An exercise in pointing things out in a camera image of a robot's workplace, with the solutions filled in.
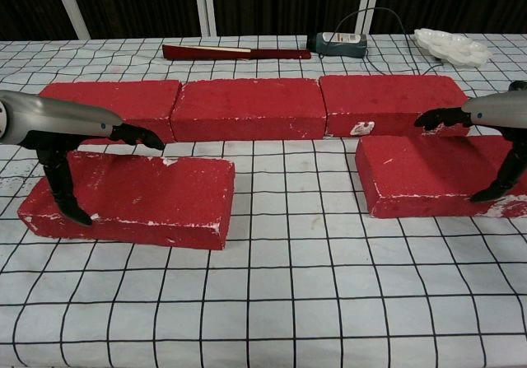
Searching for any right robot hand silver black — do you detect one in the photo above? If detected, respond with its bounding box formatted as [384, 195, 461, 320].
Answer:
[413, 91, 527, 203]

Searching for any red brick chipped white edge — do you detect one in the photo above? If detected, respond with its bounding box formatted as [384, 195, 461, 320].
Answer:
[17, 150, 236, 252]

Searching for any thin black cable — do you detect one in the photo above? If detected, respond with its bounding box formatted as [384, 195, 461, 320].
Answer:
[319, 8, 445, 77]

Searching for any white flower paint palette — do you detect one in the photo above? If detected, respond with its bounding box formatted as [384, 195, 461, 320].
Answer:
[413, 28, 493, 68]

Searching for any dark red folded fan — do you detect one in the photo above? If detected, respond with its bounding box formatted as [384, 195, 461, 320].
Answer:
[161, 44, 313, 63]

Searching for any red brick white scuffed corner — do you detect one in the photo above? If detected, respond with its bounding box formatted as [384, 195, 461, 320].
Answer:
[355, 135, 527, 220]

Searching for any red foam brick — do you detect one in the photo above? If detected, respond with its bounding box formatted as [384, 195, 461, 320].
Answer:
[170, 77, 329, 142]
[40, 79, 182, 146]

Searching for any white black grid tablecloth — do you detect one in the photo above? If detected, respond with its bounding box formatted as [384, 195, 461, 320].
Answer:
[0, 33, 527, 368]

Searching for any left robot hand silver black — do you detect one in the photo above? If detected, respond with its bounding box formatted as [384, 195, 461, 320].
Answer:
[0, 89, 166, 226]

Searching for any red brick with white sticker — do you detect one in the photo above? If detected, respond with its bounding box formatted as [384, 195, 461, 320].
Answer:
[319, 74, 471, 138]

